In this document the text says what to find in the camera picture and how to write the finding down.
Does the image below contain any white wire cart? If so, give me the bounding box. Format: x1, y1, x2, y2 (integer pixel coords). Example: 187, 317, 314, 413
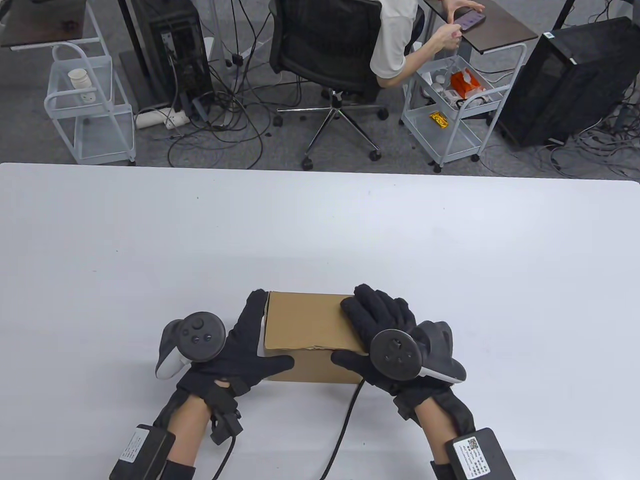
43, 41, 137, 166
400, 42, 528, 173

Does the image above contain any black mesh office chair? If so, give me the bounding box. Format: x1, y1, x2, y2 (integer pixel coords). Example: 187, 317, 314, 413
269, 0, 391, 171

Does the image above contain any person's left forearm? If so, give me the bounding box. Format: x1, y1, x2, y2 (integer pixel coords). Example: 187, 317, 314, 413
150, 390, 216, 480

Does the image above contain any black and white controller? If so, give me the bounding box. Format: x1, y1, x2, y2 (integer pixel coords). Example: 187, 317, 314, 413
369, 321, 467, 385
155, 311, 227, 379

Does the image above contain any white paper cup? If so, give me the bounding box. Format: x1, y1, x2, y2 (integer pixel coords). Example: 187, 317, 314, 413
68, 69, 92, 95

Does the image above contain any large black computer tower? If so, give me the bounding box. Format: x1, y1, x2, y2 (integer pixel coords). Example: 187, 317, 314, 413
500, 16, 640, 148

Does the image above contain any purple smartphone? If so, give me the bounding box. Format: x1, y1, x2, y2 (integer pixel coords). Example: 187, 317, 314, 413
457, 11, 487, 32

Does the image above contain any person's right hand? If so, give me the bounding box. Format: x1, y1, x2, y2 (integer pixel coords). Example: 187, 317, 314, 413
331, 284, 453, 407

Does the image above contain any black cable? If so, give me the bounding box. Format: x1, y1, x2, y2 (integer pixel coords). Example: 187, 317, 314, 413
320, 380, 368, 480
207, 435, 237, 480

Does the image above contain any black and white left controller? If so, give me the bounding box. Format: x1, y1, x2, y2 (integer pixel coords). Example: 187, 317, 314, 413
155, 311, 227, 379

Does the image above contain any tangle of black floor cables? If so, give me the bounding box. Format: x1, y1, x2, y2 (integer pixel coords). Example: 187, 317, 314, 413
166, 0, 281, 169
479, 85, 640, 180

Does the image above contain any dark brown desk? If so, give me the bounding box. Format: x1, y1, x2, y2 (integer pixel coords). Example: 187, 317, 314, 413
0, 0, 88, 49
422, 0, 539, 56

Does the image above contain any orange packet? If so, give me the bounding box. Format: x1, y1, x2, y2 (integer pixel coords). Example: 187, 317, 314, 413
450, 71, 488, 99

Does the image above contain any black desk leg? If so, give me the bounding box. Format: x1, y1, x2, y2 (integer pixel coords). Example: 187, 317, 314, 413
117, 0, 153, 78
552, 0, 576, 31

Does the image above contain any white power strip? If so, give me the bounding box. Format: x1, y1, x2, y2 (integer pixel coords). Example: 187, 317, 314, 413
136, 107, 191, 130

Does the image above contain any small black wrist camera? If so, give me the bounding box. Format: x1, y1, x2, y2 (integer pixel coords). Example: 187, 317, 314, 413
392, 390, 418, 422
210, 382, 244, 446

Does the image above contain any person's right forearm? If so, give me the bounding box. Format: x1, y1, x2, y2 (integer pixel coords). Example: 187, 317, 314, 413
415, 390, 476, 480

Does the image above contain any white cable bundle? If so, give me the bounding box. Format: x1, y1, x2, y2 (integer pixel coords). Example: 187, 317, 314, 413
432, 85, 496, 110

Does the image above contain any brown cardboard mailer box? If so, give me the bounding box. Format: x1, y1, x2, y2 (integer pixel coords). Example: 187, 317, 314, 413
257, 291, 371, 385

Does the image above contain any black labelled wrist box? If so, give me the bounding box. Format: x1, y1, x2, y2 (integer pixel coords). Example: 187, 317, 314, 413
445, 427, 517, 480
109, 424, 177, 480

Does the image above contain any person's left hand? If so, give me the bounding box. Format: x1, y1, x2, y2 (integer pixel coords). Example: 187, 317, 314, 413
175, 289, 296, 401

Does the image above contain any black and white right controller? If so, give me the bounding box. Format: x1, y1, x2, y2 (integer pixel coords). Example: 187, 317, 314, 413
369, 321, 467, 385

